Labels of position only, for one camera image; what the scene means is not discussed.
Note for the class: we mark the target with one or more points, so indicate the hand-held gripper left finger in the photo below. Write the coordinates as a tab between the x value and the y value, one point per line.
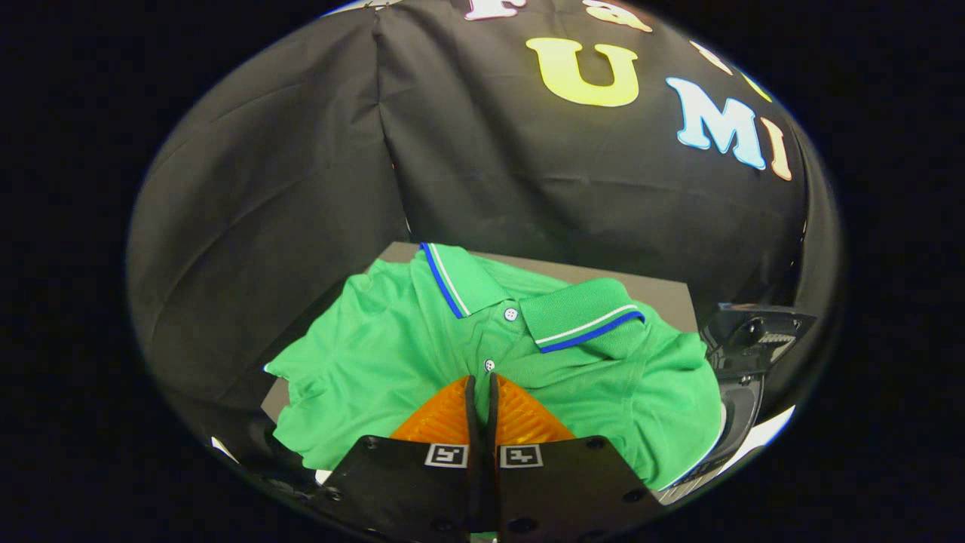
471	422

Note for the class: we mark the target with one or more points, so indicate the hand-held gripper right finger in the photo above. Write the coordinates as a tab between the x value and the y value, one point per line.
491	422

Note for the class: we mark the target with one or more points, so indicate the green polo shirt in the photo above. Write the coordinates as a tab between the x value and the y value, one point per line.
392	354

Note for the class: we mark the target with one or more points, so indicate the dark washing machine lid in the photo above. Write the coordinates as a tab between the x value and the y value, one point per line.
754	335

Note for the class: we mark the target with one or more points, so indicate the dark cabinet with beige front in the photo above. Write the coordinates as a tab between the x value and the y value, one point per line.
663	298

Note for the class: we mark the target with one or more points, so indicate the black backdrop cloth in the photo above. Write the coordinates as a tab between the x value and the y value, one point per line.
301	188

